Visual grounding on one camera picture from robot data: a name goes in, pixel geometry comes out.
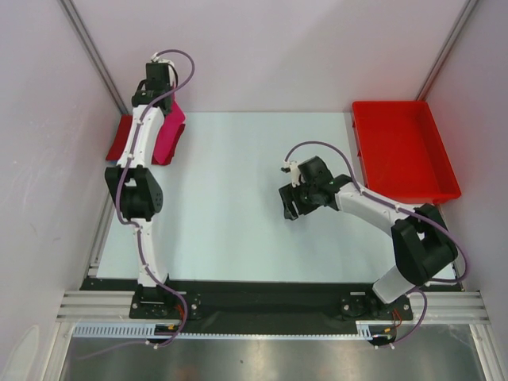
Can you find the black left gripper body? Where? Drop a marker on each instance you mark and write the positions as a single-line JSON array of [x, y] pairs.
[[168, 87]]

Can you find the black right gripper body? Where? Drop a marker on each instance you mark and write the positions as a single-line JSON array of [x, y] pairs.
[[294, 198]]

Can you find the pink t shirt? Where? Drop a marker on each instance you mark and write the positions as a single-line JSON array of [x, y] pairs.
[[168, 136]]

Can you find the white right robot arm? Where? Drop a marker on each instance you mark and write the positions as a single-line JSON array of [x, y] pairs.
[[422, 247]]

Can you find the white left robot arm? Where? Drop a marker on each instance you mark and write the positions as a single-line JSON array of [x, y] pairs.
[[137, 195]]

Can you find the folded dark red shirt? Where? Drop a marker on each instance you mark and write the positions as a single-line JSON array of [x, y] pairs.
[[120, 139]]

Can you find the red plastic bin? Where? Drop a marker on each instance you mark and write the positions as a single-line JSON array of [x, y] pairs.
[[401, 152]]

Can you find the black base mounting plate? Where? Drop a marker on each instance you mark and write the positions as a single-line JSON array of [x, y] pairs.
[[254, 308]]

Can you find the left corner frame post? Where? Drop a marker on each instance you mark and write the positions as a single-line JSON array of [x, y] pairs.
[[90, 48]]

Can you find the corner frame post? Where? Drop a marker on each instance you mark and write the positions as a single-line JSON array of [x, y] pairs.
[[456, 32], [90, 48]]

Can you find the right corner frame post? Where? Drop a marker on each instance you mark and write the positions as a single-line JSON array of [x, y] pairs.
[[456, 32]]

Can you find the grey slotted cable duct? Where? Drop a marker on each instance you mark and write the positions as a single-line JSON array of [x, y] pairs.
[[124, 330]]

